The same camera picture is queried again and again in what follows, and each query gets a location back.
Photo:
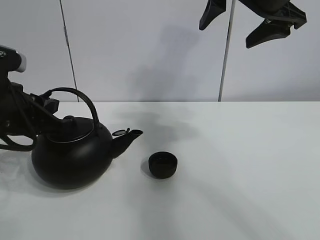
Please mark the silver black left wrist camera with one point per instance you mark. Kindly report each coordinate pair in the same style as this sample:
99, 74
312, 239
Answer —
11, 60

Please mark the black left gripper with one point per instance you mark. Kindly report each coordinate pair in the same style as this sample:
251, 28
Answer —
28, 114

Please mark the thin metal pole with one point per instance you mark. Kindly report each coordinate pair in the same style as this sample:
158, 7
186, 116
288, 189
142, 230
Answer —
67, 42
226, 51

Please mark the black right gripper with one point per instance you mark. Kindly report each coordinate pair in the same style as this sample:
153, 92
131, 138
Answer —
282, 15

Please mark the thin right metal pole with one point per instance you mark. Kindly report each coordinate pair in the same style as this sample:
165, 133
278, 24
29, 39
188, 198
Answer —
226, 51

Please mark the small black teacup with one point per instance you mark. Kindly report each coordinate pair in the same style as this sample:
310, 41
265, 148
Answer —
162, 164

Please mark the black round tea kettle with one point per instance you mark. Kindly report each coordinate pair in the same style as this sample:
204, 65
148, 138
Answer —
79, 151

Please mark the thin left metal pole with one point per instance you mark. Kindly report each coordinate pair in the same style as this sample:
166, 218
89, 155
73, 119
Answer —
67, 42

